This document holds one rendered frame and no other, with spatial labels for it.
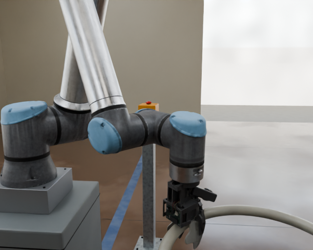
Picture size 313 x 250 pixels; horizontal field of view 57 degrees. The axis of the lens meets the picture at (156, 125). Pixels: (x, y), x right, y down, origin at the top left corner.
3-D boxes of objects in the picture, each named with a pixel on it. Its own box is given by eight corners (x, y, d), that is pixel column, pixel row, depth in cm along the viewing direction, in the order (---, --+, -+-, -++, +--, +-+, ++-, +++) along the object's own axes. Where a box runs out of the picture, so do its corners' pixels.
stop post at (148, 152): (164, 239, 227) (165, 101, 205) (160, 255, 207) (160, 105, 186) (139, 236, 230) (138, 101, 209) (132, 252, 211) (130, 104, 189)
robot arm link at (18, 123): (-3, 151, 103) (-8, 102, 100) (43, 142, 115) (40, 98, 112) (13, 161, 93) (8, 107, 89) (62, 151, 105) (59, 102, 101)
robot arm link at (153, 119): (122, 109, 79) (154, 117, 71) (152, 105, 87) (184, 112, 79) (121, 142, 81) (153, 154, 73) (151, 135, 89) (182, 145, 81)
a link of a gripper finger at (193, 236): (182, 256, 78) (178, 223, 77) (196, 246, 82) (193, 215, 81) (191, 260, 76) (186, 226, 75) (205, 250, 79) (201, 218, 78)
